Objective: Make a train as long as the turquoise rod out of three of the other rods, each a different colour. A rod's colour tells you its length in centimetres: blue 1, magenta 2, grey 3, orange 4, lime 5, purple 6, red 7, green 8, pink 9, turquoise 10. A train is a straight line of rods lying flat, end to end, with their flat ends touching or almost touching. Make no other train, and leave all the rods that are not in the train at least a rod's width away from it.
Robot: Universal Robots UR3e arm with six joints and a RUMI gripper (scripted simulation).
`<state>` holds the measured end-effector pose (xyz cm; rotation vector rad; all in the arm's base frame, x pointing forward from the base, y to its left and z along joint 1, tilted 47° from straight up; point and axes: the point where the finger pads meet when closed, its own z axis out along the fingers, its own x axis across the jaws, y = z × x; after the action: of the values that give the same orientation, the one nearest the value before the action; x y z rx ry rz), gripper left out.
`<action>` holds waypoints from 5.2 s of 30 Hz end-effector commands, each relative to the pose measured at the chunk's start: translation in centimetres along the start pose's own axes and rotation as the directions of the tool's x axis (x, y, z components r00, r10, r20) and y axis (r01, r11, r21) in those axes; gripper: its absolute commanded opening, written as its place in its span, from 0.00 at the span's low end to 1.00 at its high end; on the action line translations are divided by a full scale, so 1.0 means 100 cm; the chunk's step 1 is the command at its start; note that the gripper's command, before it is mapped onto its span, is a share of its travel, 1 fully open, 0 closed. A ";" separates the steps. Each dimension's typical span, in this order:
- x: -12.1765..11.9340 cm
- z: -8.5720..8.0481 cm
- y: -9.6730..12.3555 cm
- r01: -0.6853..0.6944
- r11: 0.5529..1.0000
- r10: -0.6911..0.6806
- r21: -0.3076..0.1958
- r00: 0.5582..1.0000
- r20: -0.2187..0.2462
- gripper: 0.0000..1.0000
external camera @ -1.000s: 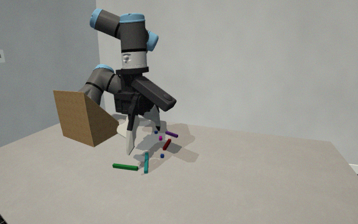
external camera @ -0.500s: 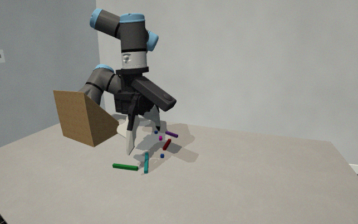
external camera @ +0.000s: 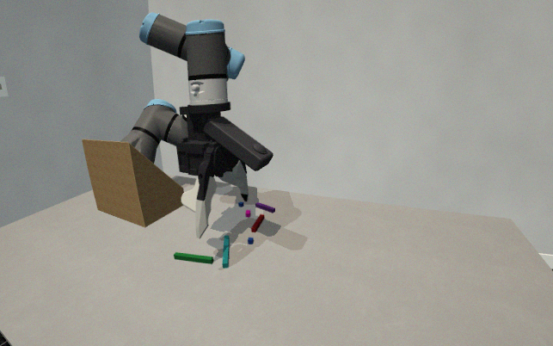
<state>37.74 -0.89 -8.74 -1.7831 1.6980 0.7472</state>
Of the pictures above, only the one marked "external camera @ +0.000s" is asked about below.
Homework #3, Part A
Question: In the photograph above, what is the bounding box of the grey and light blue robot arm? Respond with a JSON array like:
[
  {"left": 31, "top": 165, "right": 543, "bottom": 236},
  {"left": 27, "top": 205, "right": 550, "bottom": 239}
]
[{"left": 120, "top": 13, "right": 273, "bottom": 171}]

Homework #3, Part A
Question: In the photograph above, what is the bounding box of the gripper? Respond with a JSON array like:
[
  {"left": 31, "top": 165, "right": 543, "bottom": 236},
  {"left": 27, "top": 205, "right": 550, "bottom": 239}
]
[{"left": 176, "top": 102, "right": 249, "bottom": 238}]

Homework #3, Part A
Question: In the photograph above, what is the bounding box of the turquoise rod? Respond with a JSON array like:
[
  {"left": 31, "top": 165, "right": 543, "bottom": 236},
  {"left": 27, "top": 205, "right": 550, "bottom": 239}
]
[{"left": 222, "top": 236, "right": 230, "bottom": 268}]

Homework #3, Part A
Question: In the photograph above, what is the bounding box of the green rod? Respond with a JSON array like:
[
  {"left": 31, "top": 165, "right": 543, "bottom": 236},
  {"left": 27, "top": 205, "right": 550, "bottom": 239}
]
[{"left": 174, "top": 252, "right": 213, "bottom": 264}]

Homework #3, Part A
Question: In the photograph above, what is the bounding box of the red rod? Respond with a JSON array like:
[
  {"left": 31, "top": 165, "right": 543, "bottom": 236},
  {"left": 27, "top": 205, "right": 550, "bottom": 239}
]
[{"left": 251, "top": 214, "right": 264, "bottom": 232}]

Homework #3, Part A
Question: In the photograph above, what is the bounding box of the purple rod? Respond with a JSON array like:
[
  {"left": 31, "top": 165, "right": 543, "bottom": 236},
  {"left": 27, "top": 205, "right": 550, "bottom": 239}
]
[{"left": 255, "top": 202, "right": 275, "bottom": 213}]

